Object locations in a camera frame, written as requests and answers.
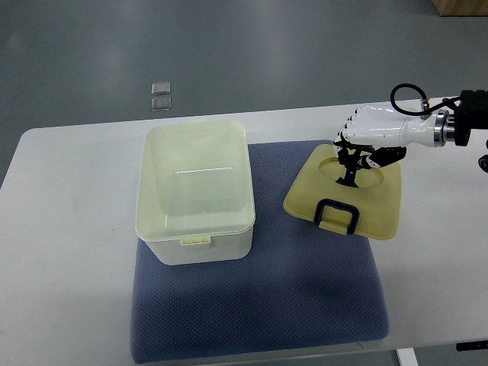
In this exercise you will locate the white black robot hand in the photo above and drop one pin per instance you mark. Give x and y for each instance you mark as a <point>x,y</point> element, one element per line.
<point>375,137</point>

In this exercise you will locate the yellow box lid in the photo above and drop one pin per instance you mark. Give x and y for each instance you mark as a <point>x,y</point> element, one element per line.
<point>371,209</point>

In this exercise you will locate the cardboard box corner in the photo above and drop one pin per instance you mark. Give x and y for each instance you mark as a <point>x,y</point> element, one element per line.
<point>461,7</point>

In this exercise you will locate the white storage box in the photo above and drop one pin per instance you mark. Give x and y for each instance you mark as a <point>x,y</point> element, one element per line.
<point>195,200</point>

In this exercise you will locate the blue grey cushion mat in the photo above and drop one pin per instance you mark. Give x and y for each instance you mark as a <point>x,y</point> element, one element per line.
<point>298,287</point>

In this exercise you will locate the upper floor metal plate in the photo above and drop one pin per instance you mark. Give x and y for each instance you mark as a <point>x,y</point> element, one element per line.
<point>161,88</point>

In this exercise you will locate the black table bracket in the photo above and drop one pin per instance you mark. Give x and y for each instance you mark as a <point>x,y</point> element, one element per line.
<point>472,346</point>

